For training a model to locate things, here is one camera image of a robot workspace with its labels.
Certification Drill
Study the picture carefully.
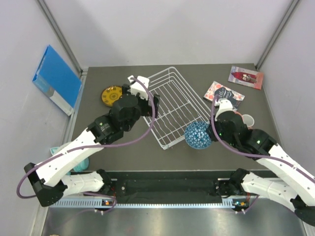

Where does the red purple book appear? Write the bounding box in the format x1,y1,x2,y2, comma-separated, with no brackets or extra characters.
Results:
228,65,264,90

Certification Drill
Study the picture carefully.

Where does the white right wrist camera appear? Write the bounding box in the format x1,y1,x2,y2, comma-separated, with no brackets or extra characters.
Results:
214,99,233,121

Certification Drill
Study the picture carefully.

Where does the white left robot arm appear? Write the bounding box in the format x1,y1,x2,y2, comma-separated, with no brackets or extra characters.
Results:
24,93,160,207

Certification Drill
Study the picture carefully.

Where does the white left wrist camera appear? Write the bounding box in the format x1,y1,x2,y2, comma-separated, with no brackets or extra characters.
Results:
127,75,150,100

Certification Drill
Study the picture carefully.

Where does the yellow plate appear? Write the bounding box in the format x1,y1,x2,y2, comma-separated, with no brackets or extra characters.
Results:
101,86,122,107

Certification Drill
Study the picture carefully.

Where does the white wire dish rack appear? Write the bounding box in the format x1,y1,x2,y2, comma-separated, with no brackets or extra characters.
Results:
148,67,211,150

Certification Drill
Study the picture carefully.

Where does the pink plastic cup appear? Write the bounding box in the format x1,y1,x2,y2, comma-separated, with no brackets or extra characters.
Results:
234,111,243,118

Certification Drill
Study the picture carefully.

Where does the grey slotted cable duct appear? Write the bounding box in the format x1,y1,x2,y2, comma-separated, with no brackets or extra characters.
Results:
51,198,249,209

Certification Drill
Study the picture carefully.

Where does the red patterned white bowl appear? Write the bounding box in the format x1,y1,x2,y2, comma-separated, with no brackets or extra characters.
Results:
184,121,212,149

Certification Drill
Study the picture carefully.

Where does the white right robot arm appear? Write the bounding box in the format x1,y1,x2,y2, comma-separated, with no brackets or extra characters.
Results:
207,111,315,226

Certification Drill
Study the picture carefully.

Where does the teal object behind arm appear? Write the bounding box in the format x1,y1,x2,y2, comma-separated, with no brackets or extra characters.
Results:
50,145,90,173

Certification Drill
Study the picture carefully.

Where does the blue folder box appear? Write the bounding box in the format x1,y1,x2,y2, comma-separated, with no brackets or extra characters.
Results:
32,45,82,116

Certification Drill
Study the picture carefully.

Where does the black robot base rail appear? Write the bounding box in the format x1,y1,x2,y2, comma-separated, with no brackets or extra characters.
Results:
97,171,246,197

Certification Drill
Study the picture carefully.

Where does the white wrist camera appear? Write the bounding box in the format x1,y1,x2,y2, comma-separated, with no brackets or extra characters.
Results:
214,99,233,121
127,75,150,100

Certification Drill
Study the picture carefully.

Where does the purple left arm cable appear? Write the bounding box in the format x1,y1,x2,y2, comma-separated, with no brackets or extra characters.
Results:
16,77,157,214

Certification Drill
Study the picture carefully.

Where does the Little Women book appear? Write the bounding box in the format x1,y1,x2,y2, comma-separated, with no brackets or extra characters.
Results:
203,81,245,111

